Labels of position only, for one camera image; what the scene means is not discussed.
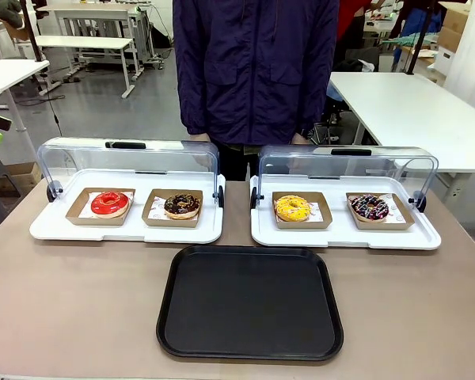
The large white table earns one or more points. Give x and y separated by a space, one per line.
411 115

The cardboard box on floor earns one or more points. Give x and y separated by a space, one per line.
25 178

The white table with round leg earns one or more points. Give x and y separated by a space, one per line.
8 75

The person's right hand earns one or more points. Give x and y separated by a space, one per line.
200 138

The black vertical pole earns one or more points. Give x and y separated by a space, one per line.
31 31
415 39

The stacked cardboard boxes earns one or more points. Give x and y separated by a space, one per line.
453 27

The clear display case lid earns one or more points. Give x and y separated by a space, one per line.
350 152
126 145

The person in purple jacket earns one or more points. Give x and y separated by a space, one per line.
253 67

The dark green jacket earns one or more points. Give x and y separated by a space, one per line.
0 10

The person's left hand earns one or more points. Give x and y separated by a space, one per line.
301 139

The yellow glazed donut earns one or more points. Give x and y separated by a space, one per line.
285 211

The tall white desk frame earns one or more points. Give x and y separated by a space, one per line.
103 10

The black plastic serving tray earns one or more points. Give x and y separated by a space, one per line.
249 305

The black chair wheel base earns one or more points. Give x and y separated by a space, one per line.
326 128

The background person in red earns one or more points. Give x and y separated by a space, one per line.
354 23

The low white bench table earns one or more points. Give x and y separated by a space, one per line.
83 41

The brown cardboard donut tray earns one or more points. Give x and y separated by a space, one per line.
401 219
322 219
77 215
152 219

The dark purple striped donut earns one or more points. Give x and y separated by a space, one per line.
360 211

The blue jacket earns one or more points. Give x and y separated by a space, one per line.
413 23

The chocolate sprinkled donut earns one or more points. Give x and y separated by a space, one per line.
172 210

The white display case base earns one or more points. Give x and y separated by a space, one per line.
340 239
136 233

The red glazed donut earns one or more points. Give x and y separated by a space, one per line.
99 207

